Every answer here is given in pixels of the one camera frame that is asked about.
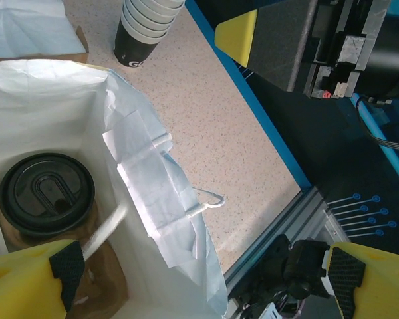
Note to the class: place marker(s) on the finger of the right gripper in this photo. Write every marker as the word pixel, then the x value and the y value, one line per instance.
pixel 272 40

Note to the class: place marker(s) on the black plastic cup lid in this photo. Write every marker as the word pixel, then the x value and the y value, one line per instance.
pixel 46 192

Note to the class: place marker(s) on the brown pulp cup carrier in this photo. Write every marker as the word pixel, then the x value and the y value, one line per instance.
pixel 106 276

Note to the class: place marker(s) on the stack of black paper cups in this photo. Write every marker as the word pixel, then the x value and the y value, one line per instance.
pixel 133 50

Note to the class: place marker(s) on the white and green paper bag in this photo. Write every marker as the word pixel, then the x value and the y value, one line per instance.
pixel 53 109

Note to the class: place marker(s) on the white paper napkins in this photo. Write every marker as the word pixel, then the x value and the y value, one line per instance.
pixel 26 26

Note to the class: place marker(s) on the brown cardboard napkin box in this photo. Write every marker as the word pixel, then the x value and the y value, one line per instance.
pixel 82 43

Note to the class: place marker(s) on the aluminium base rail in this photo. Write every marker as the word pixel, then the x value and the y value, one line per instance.
pixel 276 229

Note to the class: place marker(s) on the white paper straw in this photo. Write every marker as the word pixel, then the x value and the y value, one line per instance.
pixel 106 226

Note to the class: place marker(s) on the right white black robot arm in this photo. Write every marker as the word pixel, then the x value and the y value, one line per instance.
pixel 302 266

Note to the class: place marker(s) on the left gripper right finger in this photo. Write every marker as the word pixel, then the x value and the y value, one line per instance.
pixel 385 289

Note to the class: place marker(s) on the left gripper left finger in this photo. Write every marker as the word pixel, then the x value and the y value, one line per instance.
pixel 20 285

